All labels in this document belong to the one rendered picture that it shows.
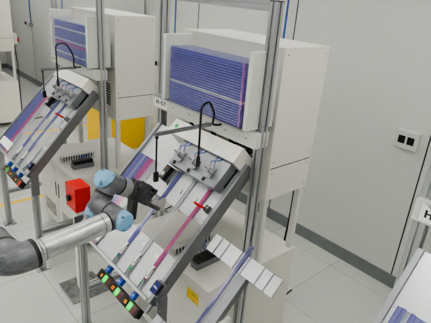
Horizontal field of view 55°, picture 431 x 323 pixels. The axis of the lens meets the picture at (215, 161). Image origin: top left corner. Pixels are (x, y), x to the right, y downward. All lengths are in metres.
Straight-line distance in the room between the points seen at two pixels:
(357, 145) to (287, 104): 1.39
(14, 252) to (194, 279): 0.96
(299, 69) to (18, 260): 1.32
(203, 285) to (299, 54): 1.15
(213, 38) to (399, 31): 1.35
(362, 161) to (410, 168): 0.35
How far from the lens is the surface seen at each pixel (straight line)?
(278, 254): 2.33
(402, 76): 2.99
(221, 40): 2.07
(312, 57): 1.95
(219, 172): 1.80
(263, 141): 1.77
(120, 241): 2.05
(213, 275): 2.11
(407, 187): 3.09
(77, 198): 2.60
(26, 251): 1.40
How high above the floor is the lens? 1.91
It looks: 22 degrees down
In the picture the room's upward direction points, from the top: 5 degrees clockwise
